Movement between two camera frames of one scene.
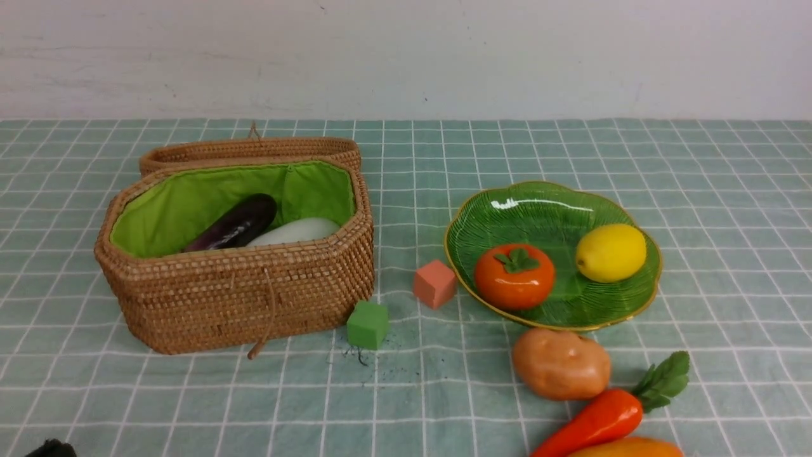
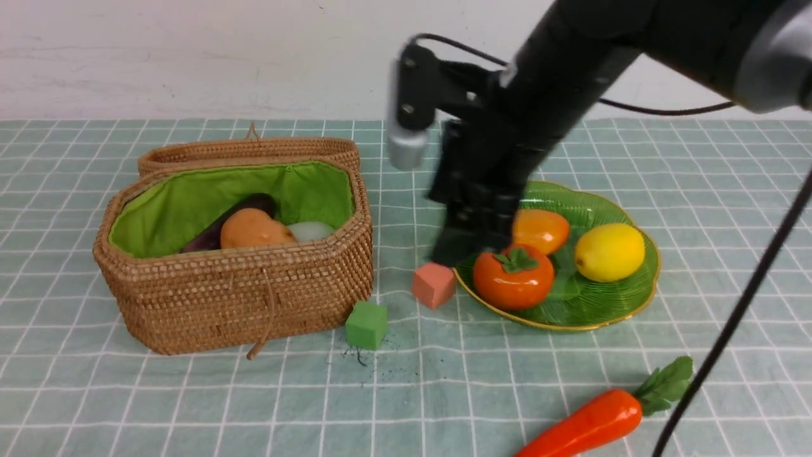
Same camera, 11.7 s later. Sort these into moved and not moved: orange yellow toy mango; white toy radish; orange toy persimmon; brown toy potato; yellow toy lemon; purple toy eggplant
Moved: brown toy potato; orange yellow toy mango
Not moved: purple toy eggplant; white toy radish; orange toy persimmon; yellow toy lemon
